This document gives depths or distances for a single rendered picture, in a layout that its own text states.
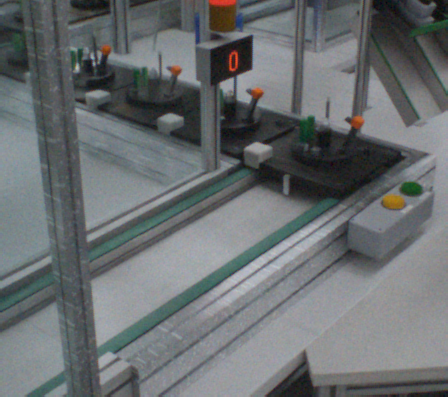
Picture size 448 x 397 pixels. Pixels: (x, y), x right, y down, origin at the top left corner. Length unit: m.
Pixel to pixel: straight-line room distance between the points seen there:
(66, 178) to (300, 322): 0.63
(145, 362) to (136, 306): 0.20
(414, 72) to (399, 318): 0.70
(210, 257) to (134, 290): 0.16
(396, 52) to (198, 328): 0.95
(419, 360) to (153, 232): 0.52
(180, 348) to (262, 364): 0.16
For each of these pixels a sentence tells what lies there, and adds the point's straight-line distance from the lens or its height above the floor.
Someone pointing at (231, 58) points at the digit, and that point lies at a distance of 1.48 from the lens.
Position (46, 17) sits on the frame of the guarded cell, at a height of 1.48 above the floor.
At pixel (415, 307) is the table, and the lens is 1.41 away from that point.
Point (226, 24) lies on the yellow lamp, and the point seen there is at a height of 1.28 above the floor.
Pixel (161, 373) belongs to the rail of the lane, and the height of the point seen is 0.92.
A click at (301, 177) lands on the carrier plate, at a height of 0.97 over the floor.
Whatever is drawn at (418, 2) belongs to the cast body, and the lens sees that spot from 1.73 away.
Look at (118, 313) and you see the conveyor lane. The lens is 1.27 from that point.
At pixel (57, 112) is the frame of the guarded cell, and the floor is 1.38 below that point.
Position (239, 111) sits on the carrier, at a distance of 1.81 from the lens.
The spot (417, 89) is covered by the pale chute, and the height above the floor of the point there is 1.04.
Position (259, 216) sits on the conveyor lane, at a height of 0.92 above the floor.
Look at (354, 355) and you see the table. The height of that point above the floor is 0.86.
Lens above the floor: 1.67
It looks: 27 degrees down
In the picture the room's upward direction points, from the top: straight up
